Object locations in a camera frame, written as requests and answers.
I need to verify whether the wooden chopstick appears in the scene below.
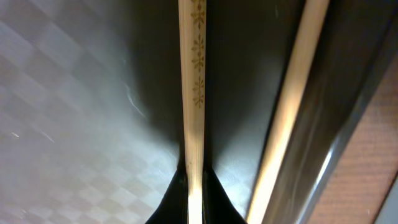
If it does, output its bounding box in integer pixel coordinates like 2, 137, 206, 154
246, 0, 330, 224
178, 0, 206, 224

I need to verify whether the brown serving tray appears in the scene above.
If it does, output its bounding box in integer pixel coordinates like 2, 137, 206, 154
1, 0, 397, 223

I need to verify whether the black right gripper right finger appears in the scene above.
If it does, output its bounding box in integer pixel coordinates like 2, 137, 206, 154
203, 169, 246, 224

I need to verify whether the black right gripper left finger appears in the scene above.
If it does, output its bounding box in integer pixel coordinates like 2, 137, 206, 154
146, 170, 188, 224

